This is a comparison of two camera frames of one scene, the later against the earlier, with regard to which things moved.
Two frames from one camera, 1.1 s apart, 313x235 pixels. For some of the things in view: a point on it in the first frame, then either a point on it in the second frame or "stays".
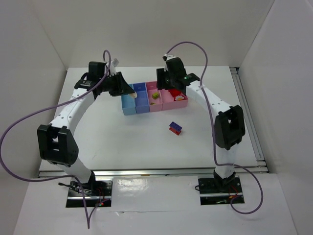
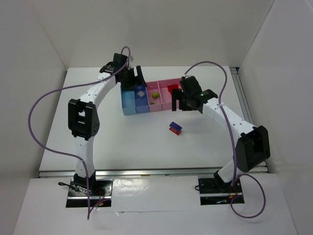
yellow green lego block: [155, 95] stays
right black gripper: [161, 79] -> [182, 102]
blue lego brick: [175, 126] stays
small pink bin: [154, 97] stays
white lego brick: [133, 95] -> [141, 93]
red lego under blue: [176, 131] stays
